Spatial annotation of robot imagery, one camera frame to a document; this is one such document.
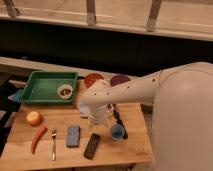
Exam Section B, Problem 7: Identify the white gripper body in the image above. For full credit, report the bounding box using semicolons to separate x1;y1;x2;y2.
88;105;109;129

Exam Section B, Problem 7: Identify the black eraser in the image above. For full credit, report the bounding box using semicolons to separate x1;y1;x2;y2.
84;133;100;159

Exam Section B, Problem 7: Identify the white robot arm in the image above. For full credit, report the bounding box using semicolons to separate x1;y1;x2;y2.
78;62;213;171

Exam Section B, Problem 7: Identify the orange bowl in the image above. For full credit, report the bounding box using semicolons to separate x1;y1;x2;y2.
84;73;103;88

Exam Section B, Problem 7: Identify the purple bowl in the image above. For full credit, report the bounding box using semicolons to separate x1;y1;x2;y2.
110;75;130;86

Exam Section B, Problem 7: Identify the blue grey cloth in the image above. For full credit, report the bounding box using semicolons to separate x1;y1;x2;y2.
77;104;89;117

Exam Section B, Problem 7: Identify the blue cup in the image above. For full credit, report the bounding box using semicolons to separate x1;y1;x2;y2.
110;124;124;141

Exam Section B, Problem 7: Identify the blue sponge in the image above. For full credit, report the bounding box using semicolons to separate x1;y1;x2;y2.
66;125;80;148

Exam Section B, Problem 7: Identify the small white cup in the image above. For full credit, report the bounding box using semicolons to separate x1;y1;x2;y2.
57;84;73;99

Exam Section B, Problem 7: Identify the silver fork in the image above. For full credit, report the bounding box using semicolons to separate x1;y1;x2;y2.
51;129;57;161

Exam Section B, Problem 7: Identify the orange carrot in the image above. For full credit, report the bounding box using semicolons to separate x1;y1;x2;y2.
31;126;47;154

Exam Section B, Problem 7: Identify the green tray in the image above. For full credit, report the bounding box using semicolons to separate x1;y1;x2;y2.
21;71;78;105

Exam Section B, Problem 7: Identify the red apple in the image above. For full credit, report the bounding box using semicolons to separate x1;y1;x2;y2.
26;111;42;126

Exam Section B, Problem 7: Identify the black handled knife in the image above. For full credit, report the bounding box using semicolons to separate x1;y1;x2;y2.
109;104;128;139

